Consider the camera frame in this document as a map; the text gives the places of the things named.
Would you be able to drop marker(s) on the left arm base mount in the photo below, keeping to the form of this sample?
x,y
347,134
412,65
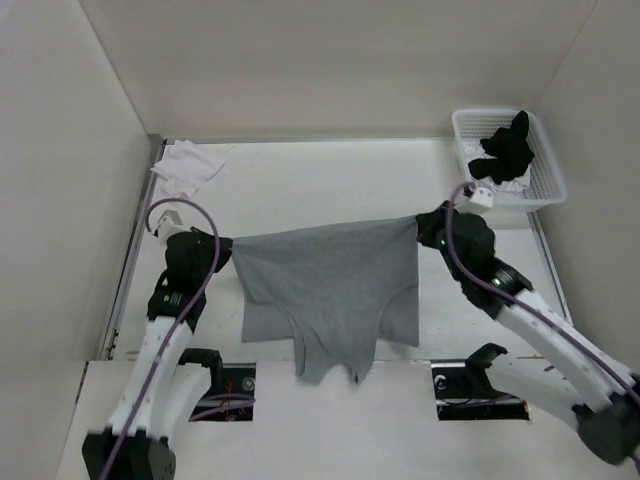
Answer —
x,y
231,396

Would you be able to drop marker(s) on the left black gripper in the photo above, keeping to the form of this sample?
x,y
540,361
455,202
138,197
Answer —
x,y
225,252

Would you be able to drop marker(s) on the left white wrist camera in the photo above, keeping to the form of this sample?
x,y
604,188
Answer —
x,y
169,224

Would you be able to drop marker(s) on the white plastic basket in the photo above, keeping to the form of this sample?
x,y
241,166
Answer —
x,y
547,185

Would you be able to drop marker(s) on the black tank top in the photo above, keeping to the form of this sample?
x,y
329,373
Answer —
x,y
509,154

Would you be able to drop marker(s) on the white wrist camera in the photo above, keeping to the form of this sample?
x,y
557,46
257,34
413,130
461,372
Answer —
x,y
475,199
169,224

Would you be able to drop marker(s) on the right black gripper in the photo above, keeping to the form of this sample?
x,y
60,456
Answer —
x,y
428,223

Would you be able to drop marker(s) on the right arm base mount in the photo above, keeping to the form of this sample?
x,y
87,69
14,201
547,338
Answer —
x,y
459,398

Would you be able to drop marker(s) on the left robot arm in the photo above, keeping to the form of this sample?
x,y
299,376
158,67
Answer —
x,y
168,378

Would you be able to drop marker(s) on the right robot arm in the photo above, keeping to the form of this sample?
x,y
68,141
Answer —
x,y
594,394

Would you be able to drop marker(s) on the white tank top in basket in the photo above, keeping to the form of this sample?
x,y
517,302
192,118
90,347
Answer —
x,y
474,150

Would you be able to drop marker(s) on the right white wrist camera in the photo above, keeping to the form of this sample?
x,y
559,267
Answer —
x,y
475,199

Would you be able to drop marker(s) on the grey tank top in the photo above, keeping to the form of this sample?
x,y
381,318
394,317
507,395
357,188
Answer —
x,y
334,290

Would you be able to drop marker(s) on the white tank top on table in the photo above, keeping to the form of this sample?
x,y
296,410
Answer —
x,y
185,167

